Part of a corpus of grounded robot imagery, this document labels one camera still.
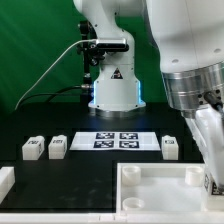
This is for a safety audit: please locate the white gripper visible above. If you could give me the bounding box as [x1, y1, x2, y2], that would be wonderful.
[185, 105, 224, 192]

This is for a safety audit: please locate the white square tabletop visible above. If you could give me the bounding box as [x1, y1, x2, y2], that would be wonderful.
[116, 163, 207, 213]

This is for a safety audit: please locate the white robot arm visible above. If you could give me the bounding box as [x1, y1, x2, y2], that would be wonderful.
[73, 0, 224, 191]

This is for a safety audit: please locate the white sheet with markers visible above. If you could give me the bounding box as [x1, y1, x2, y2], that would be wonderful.
[70, 132, 160, 151]

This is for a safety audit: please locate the white left obstacle block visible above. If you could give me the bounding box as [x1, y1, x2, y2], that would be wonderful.
[0, 167, 15, 204]

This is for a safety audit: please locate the black camera stand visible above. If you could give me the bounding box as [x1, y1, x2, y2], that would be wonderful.
[77, 20, 103, 104]

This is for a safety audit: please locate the white cable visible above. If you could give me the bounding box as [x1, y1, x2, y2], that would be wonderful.
[14, 39, 98, 110]

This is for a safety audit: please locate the black cable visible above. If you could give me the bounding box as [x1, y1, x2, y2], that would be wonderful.
[19, 84, 95, 107]

